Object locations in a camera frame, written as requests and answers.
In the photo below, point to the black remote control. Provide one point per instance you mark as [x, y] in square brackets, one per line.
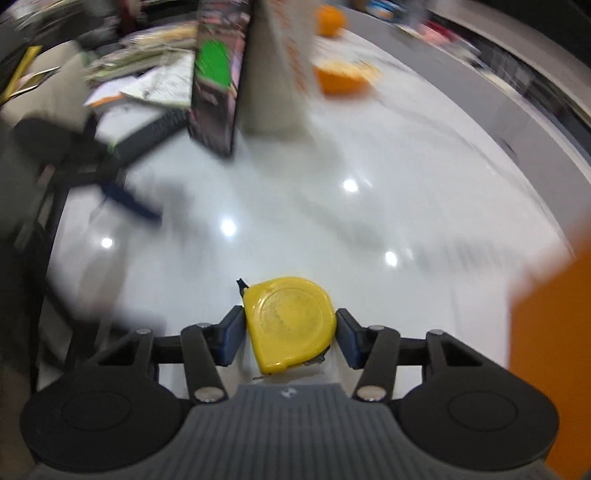
[152, 134]

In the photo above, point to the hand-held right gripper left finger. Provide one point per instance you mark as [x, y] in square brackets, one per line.
[231, 334]

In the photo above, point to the orange peel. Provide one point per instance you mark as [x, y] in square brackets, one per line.
[341, 78]

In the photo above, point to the yellow tape measure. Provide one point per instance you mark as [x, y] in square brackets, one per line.
[288, 323]

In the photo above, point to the black tablet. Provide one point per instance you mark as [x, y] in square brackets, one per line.
[214, 83]

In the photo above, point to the scribbled open notebook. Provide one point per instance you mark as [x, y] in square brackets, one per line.
[157, 83]

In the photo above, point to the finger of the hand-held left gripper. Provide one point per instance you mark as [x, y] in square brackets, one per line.
[134, 205]

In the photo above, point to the orange storage box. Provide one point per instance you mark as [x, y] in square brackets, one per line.
[554, 369]

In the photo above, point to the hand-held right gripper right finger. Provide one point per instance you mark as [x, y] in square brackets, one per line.
[349, 339]

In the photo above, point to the whole orange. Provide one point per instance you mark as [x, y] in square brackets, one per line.
[331, 21]

